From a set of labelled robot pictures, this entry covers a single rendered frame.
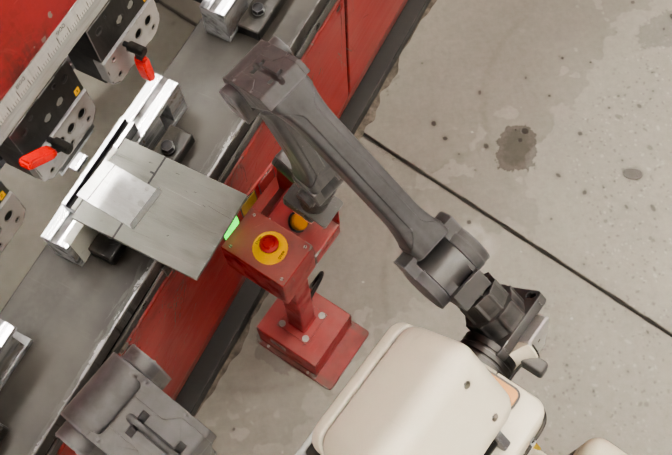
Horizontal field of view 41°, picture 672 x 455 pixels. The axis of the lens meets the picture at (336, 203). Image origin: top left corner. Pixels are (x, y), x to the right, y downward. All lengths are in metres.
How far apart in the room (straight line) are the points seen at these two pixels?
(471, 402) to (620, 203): 1.72
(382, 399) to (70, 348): 0.76
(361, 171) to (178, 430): 0.48
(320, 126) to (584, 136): 1.77
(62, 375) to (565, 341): 1.44
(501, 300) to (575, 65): 1.77
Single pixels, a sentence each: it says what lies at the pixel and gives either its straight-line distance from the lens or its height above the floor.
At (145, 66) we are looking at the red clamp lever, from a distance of 1.53.
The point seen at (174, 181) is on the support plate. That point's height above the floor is 1.00.
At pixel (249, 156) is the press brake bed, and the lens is 1.94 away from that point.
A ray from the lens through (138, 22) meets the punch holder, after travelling 1.53.
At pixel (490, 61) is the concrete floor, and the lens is 2.95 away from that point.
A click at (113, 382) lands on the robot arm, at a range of 0.88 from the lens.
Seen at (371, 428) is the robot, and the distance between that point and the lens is 1.10.
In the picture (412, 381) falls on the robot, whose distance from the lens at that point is 1.11.
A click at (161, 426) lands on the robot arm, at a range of 0.87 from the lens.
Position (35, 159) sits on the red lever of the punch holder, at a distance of 1.37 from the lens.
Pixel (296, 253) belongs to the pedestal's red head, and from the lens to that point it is 1.79.
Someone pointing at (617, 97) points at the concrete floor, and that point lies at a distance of 2.95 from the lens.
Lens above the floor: 2.45
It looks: 66 degrees down
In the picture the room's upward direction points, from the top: 5 degrees counter-clockwise
